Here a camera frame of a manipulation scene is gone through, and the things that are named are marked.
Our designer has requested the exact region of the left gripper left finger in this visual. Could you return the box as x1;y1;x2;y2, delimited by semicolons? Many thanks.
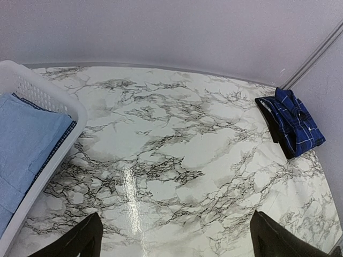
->
31;212;103;257

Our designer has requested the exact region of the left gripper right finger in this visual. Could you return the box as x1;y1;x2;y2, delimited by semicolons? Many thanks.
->
250;211;329;256

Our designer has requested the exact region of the black shirt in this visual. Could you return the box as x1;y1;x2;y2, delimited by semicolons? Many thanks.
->
255;97;294;160

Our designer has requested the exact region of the blue plaid long sleeve shirt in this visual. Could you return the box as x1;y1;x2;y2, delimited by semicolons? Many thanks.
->
261;88;326;157

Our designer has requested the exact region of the light blue shirt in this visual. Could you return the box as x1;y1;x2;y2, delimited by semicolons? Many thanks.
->
1;93;76;232

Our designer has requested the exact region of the white plastic laundry basket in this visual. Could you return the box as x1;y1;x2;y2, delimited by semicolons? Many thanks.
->
1;61;87;256

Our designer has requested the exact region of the right aluminium frame post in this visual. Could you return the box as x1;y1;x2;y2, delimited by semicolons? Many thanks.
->
281;20;342;89

